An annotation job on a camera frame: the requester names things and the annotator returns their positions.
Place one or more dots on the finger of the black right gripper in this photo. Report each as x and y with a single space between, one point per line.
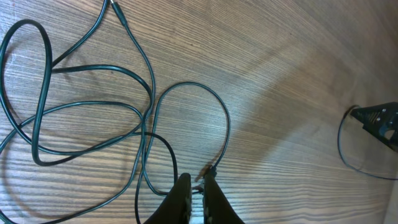
380 121

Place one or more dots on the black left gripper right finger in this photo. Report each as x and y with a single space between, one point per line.
216 208

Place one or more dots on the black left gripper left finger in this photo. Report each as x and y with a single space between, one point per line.
176 208

